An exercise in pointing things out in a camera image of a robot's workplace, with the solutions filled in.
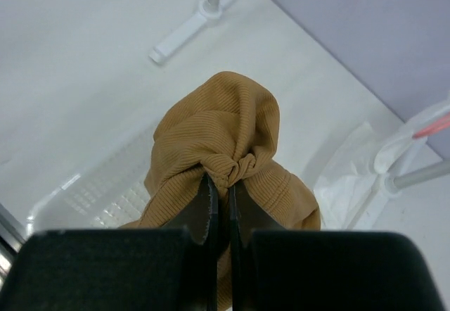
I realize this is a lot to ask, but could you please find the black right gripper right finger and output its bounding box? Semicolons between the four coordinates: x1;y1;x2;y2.
229;183;444;310

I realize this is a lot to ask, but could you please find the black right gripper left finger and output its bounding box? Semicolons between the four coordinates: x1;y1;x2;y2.
1;176;219;310

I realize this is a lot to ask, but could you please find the tan tank top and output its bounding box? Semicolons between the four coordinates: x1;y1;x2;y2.
117;70;321;310

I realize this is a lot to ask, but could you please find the white tank top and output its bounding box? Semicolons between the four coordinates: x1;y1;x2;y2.
314;100;449;230

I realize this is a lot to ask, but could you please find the white perforated plastic basket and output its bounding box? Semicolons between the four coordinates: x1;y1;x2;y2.
25;125;155;236

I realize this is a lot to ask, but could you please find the white and silver clothes rack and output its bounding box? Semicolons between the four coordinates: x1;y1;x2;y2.
148;0;450;231

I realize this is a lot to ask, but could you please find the aluminium mounting rail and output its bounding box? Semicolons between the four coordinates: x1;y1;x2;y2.
0;205;26;285

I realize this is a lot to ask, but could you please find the pink wire hanger right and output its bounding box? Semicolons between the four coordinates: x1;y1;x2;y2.
413;113;450;139

